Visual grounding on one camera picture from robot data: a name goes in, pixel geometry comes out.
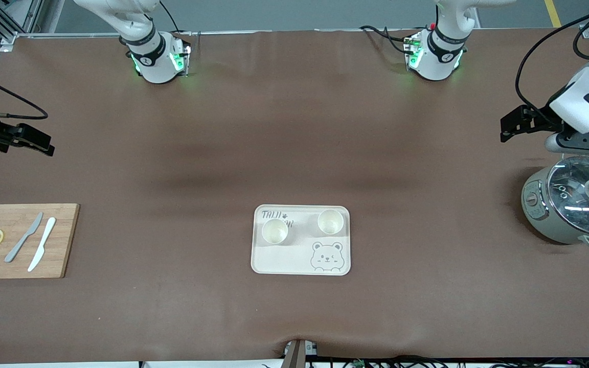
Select brown table mat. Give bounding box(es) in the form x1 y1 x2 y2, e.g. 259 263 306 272
0 28 589 364

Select beige bear print tray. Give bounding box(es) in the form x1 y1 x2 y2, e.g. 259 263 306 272
251 204 351 277

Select wooden cutting board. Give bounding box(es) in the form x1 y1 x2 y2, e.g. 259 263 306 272
0 203 80 280

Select black left base cables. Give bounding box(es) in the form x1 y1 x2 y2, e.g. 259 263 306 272
359 25 413 54

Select white IKEA cup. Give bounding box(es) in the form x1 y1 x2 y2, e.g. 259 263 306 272
261 219 289 245
318 209 345 235

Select black right base cable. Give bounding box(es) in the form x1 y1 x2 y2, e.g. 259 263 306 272
159 0 182 34

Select glass pot lid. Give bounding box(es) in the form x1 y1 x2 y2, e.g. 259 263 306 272
547 156 589 236

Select sage green electric pot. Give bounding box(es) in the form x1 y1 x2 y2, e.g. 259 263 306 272
521 156 589 250

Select white plastic knife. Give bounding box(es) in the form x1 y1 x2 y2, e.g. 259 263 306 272
27 217 57 272

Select grey plastic knife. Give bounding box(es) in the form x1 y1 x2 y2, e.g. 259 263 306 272
4 212 44 264

